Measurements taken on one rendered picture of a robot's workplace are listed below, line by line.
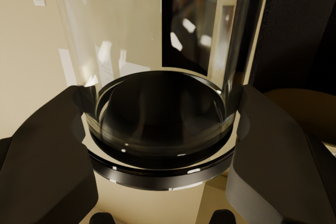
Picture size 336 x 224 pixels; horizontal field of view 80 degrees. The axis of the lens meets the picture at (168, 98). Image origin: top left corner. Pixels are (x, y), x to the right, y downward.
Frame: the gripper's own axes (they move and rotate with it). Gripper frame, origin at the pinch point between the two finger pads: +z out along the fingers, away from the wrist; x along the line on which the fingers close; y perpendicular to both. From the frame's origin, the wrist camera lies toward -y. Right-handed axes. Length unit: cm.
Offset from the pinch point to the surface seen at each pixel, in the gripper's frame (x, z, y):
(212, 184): 7.7, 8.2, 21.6
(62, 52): -47, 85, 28
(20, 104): -94, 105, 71
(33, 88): -76, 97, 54
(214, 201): 7.7, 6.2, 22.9
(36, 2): -55, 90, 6
